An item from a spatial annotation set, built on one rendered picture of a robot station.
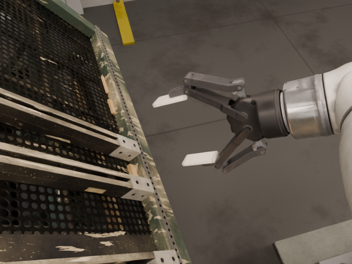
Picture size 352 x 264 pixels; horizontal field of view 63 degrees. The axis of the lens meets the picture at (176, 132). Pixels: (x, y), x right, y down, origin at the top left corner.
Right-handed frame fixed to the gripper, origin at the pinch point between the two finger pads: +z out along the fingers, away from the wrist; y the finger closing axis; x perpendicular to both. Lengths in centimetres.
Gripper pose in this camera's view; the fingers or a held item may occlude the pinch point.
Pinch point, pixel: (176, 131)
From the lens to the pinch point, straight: 55.2
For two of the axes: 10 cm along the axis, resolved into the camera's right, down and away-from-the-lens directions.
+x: -3.6, 5.5, -7.5
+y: -4.0, -8.2, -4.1
